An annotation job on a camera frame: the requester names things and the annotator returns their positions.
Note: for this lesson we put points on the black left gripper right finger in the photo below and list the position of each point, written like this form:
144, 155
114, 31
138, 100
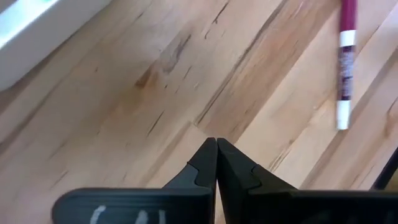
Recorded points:
239, 180

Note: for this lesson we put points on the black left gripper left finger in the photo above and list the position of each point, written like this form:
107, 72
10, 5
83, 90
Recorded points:
199, 174

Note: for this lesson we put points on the maroon white marker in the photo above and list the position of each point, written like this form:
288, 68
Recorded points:
346, 62

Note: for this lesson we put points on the white plastic bin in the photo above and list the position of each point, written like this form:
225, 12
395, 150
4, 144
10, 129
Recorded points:
31, 40

